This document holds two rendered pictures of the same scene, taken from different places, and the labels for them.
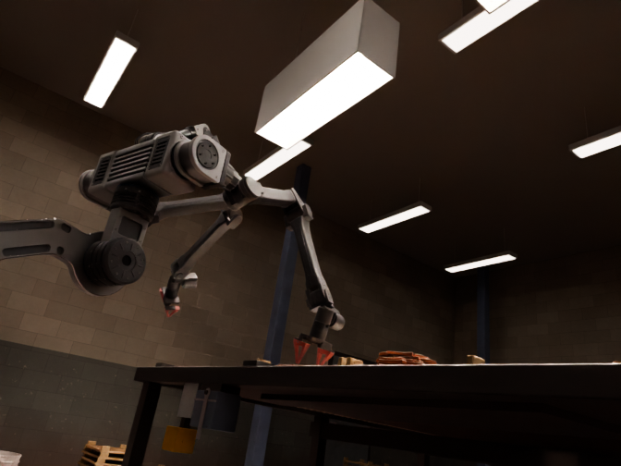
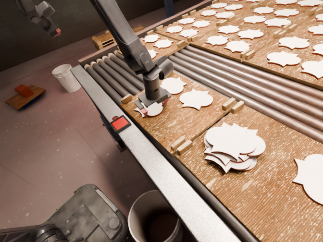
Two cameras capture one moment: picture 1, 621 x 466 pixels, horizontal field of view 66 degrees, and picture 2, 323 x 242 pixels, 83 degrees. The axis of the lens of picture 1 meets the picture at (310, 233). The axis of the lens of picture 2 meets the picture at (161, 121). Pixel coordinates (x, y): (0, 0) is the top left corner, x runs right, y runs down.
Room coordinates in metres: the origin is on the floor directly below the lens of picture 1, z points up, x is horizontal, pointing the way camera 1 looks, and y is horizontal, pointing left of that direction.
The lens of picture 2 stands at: (1.08, -0.25, 1.46)
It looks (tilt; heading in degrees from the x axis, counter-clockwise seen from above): 44 degrees down; 17
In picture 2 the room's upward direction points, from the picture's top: 17 degrees counter-clockwise
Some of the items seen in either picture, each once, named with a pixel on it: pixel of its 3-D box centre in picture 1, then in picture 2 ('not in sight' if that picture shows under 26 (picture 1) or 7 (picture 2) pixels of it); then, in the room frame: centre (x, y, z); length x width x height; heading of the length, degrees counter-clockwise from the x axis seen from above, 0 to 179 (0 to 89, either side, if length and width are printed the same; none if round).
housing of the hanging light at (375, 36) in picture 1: (328, 39); not in sight; (2.92, 0.10, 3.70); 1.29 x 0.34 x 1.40; 34
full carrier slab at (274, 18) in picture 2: not in sight; (269, 16); (2.49, -0.76, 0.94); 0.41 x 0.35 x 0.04; 39
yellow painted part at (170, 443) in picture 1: (185, 416); not in sight; (1.90, 0.35, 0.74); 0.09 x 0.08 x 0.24; 40
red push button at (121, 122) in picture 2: not in sight; (120, 124); (1.61, 0.10, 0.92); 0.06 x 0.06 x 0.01; 40
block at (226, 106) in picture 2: not in sight; (228, 104); (1.64, -0.36, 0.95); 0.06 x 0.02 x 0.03; 132
